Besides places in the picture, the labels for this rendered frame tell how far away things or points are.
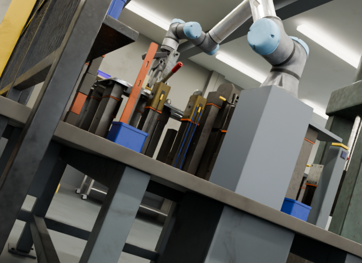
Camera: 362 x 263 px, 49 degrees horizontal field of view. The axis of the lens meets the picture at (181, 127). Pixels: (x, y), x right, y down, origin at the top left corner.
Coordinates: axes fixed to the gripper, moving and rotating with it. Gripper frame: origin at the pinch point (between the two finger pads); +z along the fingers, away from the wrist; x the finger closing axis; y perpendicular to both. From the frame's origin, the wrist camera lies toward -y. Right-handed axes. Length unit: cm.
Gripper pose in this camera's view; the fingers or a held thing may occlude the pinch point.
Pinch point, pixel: (148, 84)
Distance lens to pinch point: 190.1
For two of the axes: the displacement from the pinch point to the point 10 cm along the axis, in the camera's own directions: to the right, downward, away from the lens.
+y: 8.0, 4.0, 4.4
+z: -3.7, 9.1, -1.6
